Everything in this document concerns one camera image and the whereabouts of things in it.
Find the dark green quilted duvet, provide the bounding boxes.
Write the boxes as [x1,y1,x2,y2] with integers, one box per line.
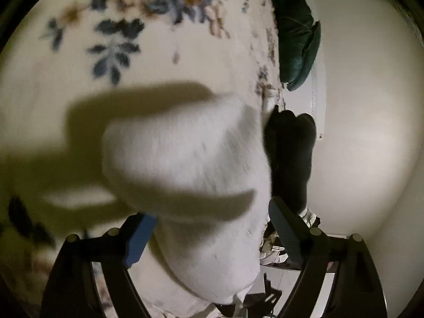
[271,0,321,92]

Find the white fuzzy garment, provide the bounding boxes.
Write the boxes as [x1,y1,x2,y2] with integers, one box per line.
[102,94,271,305]

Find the white bed headboard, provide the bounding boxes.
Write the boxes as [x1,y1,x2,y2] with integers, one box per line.
[283,0,327,142]

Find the black garment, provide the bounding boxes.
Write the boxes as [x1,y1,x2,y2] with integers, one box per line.
[264,106,317,214]

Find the floral bed blanket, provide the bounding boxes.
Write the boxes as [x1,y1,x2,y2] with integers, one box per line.
[1,0,281,317]

